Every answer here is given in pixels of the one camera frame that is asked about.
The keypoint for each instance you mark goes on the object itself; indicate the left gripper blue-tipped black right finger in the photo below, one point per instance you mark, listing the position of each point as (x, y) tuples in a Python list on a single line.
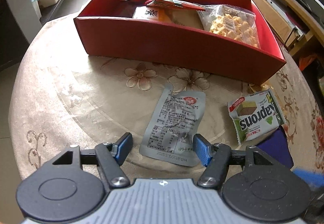
[(217, 158)]

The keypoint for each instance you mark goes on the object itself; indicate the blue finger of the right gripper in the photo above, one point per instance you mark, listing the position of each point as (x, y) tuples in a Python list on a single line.
[(311, 178)]

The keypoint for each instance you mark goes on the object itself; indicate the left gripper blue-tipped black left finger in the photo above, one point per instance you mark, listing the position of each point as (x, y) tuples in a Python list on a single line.
[(93, 168)]

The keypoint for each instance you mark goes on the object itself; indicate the grey foil snack pouch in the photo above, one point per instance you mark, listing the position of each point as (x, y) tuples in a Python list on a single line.
[(175, 120)]

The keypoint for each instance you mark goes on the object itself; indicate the dark blue snack packet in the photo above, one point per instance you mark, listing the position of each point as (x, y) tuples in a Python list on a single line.
[(276, 145)]

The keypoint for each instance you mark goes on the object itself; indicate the green Kaprons wafer packet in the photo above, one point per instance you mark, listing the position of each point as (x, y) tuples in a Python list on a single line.
[(255, 115)]

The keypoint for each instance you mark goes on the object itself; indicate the clear bag yellow snacks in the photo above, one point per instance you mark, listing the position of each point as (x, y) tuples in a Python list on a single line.
[(230, 21)]

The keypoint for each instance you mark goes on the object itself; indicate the steamed cake snack packet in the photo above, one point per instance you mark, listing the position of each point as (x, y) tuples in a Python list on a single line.
[(153, 14)]

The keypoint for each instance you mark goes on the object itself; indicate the silver red spicy strip packet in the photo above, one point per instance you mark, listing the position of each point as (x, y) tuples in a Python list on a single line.
[(174, 4)]

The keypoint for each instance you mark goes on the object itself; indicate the beige floral tablecloth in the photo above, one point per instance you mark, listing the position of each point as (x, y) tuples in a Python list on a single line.
[(62, 96)]

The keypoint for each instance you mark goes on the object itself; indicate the gold wrapped snack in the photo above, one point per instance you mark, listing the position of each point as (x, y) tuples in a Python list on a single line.
[(255, 87)]

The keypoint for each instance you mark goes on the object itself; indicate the red cardboard box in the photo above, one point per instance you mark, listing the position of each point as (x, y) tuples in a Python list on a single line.
[(104, 31)]

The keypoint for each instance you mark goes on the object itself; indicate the grey cabinet panel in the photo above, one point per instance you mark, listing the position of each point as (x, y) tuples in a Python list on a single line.
[(26, 18)]

